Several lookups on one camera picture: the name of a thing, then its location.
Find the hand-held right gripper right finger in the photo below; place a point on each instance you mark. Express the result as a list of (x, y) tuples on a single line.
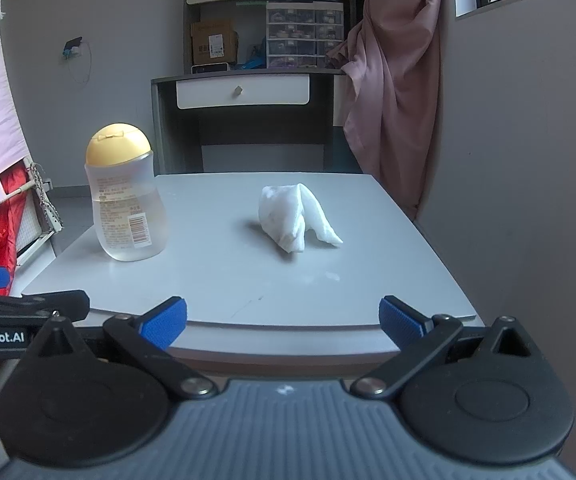
[(400, 322)]

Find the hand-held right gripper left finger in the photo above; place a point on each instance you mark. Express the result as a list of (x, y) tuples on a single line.
[(165, 322)]

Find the clear bottle with yellow cap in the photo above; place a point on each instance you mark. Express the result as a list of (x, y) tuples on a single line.
[(123, 200)]

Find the white tissue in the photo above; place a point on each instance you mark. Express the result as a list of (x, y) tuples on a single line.
[(288, 215)]

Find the grey desk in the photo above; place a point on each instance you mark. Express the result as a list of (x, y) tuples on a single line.
[(188, 130)]

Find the pink curtain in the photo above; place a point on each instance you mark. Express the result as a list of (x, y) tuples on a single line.
[(397, 85)]

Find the white desk drawer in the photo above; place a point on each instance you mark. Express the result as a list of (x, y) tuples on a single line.
[(268, 92)]

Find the white digital clock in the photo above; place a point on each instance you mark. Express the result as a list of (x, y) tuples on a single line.
[(210, 68)]

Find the blue plastic toy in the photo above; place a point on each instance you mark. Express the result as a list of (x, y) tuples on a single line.
[(253, 62)]

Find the brown cardboard box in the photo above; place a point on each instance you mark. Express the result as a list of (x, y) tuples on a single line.
[(213, 42)]

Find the clear plastic drawer organizer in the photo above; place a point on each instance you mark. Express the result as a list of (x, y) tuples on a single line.
[(303, 35)]

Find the black wall charger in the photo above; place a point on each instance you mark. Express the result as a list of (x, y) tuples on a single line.
[(73, 46)]

